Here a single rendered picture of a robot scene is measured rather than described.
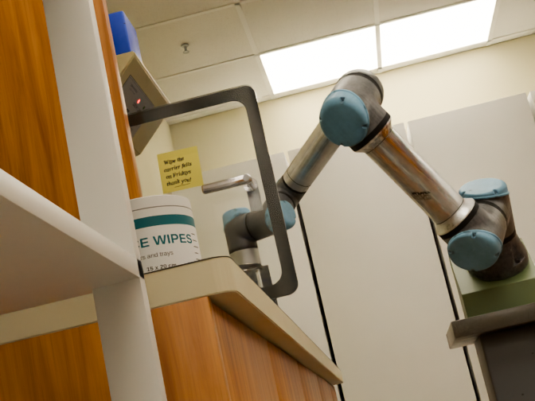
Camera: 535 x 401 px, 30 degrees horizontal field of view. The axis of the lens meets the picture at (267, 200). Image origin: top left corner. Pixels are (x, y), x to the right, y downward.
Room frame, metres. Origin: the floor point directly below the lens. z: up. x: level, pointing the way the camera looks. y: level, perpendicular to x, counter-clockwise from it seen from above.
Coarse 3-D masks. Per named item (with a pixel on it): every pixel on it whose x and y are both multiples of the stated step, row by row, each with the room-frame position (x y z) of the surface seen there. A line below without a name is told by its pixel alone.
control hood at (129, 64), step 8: (120, 56) 1.75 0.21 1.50; (128, 56) 1.74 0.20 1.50; (136, 56) 1.76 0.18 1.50; (120, 64) 1.75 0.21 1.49; (128, 64) 1.75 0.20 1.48; (136, 64) 1.78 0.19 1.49; (120, 72) 1.75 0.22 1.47; (128, 72) 1.77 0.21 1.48; (136, 72) 1.80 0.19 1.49; (144, 72) 1.83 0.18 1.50; (136, 80) 1.82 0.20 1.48; (144, 80) 1.85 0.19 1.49; (152, 80) 1.89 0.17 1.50; (144, 88) 1.87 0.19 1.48; (152, 88) 1.91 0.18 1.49; (152, 96) 1.93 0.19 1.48; (160, 96) 1.97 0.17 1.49; (160, 104) 1.99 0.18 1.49
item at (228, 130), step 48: (240, 96) 1.73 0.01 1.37; (144, 144) 1.75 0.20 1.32; (192, 144) 1.74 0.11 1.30; (240, 144) 1.73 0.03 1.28; (144, 192) 1.75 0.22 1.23; (192, 192) 1.74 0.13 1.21; (240, 192) 1.74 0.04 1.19; (240, 240) 1.74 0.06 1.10; (288, 240) 1.73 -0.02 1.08; (288, 288) 1.73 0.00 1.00
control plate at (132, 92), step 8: (128, 80) 1.79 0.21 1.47; (128, 88) 1.81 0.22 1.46; (136, 88) 1.84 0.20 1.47; (128, 96) 1.83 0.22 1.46; (136, 96) 1.86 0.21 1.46; (144, 96) 1.89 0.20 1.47; (128, 104) 1.85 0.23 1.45; (136, 104) 1.88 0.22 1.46; (144, 104) 1.92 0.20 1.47; (152, 104) 1.95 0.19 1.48; (128, 112) 1.88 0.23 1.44
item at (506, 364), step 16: (480, 336) 2.40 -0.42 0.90; (496, 336) 2.39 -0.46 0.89; (512, 336) 2.39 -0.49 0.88; (528, 336) 2.38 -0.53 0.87; (480, 352) 2.48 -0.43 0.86; (496, 352) 2.39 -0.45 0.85; (512, 352) 2.39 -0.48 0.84; (528, 352) 2.39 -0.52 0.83; (496, 368) 2.39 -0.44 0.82; (512, 368) 2.39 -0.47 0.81; (528, 368) 2.39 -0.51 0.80; (496, 384) 2.39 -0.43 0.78; (512, 384) 2.39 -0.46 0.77; (528, 384) 2.39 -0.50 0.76; (496, 400) 2.40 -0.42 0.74; (512, 400) 2.39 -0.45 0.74; (528, 400) 2.39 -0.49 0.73
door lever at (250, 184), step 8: (240, 176) 1.69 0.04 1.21; (248, 176) 1.68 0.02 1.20; (208, 184) 1.69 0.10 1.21; (216, 184) 1.69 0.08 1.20; (224, 184) 1.69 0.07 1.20; (232, 184) 1.69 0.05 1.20; (240, 184) 1.69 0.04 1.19; (248, 184) 1.71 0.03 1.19; (256, 184) 1.73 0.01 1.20; (208, 192) 1.69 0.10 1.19
